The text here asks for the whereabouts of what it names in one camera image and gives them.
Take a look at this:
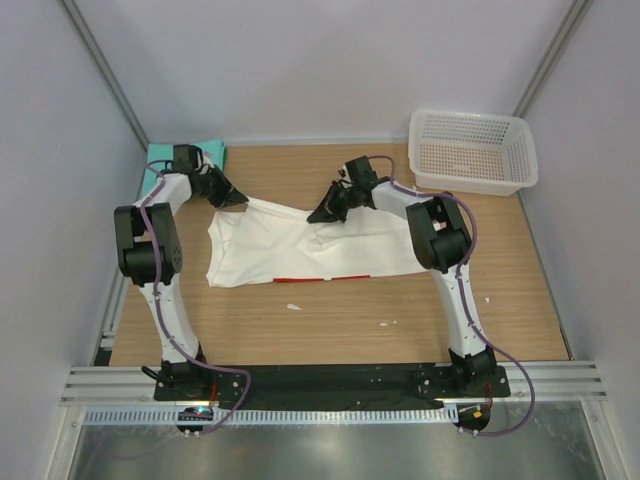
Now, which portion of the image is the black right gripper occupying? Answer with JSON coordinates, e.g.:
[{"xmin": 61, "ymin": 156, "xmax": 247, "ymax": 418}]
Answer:
[{"xmin": 309, "ymin": 181, "xmax": 360, "ymax": 224}]

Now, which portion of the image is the white printed t-shirt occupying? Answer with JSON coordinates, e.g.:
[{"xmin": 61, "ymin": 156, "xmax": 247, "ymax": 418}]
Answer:
[{"xmin": 206, "ymin": 198, "xmax": 424, "ymax": 288}]

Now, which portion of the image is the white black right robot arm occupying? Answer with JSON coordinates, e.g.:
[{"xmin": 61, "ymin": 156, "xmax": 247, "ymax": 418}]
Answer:
[{"xmin": 307, "ymin": 156, "xmax": 497, "ymax": 396}]

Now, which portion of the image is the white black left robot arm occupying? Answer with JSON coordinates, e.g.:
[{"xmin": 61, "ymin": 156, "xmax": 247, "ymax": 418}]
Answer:
[{"xmin": 114, "ymin": 144, "xmax": 249, "ymax": 400}]

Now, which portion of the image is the folded teal t-shirt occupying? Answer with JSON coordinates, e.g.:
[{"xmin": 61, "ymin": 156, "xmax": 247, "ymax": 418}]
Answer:
[{"xmin": 141, "ymin": 140, "xmax": 229, "ymax": 200}]

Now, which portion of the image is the white perforated plastic basket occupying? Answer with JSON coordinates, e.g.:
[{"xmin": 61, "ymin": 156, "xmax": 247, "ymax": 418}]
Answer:
[{"xmin": 408, "ymin": 109, "xmax": 538, "ymax": 197}]

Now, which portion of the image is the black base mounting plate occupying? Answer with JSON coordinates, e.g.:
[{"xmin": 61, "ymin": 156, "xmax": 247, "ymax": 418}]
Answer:
[{"xmin": 141, "ymin": 363, "xmax": 511, "ymax": 403}]

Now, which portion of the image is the left base electronics board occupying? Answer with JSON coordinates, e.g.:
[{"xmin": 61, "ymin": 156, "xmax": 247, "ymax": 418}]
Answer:
[{"xmin": 176, "ymin": 406, "xmax": 214, "ymax": 436}]

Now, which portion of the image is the base electronics board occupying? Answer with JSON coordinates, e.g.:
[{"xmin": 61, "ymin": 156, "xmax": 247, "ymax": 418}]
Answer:
[
  {"xmin": 455, "ymin": 404, "xmax": 491, "ymax": 435},
  {"xmin": 176, "ymin": 406, "xmax": 214, "ymax": 436}
]

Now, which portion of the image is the right base electronics board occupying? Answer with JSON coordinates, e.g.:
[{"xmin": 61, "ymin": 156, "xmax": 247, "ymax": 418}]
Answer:
[{"xmin": 455, "ymin": 404, "xmax": 491, "ymax": 435}]

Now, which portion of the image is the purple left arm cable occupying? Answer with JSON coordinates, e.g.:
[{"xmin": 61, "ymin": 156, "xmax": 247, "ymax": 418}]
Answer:
[{"xmin": 140, "ymin": 159, "xmax": 252, "ymax": 434}]

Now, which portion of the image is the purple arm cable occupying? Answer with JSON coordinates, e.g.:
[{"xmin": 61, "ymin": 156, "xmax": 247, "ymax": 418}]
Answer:
[
  {"xmin": 140, "ymin": 159, "xmax": 252, "ymax": 434},
  {"xmin": 369, "ymin": 155, "xmax": 536, "ymax": 440}
]

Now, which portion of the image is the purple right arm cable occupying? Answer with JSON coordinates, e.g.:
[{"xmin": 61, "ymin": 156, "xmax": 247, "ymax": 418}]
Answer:
[{"xmin": 369, "ymin": 155, "xmax": 536, "ymax": 440}]

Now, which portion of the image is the white slotted cable duct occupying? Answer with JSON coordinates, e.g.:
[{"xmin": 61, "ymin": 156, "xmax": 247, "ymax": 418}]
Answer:
[{"xmin": 83, "ymin": 405, "xmax": 458, "ymax": 427}]

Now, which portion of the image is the aluminium frame rail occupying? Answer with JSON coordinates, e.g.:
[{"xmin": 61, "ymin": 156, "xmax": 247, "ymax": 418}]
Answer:
[{"xmin": 60, "ymin": 361, "xmax": 607, "ymax": 405}]

